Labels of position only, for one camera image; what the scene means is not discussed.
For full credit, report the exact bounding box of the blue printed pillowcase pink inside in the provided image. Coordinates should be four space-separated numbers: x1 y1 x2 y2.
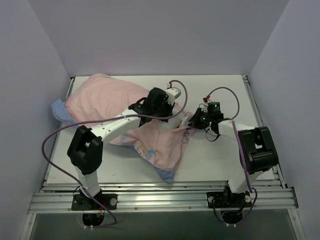
64 73 195 184

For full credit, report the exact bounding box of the white pillow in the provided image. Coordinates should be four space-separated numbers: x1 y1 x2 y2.
158 110 193 132

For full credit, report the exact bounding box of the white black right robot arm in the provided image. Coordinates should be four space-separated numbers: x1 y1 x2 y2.
189 99 279 208

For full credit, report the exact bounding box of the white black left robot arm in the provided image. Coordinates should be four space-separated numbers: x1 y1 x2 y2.
67 87 181 210

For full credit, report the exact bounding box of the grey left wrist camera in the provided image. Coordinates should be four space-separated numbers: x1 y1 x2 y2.
165 87 182 105

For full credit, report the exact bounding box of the aluminium table edge rail right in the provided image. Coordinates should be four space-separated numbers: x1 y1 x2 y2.
241 75 288 189

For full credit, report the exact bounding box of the aluminium table edge rail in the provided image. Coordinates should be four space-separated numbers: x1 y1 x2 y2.
241 75 288 189
41 77 76 181

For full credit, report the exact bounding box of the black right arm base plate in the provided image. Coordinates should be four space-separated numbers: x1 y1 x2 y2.
206 191 252 209

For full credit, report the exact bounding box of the aluminium front rail frame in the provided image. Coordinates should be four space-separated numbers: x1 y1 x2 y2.
28 180 298 214

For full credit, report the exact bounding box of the aluminium table edge rail left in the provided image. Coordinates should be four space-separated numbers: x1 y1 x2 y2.
41 77 76 181

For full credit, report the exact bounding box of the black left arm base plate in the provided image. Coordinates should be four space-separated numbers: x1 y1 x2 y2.
71 192 118 211

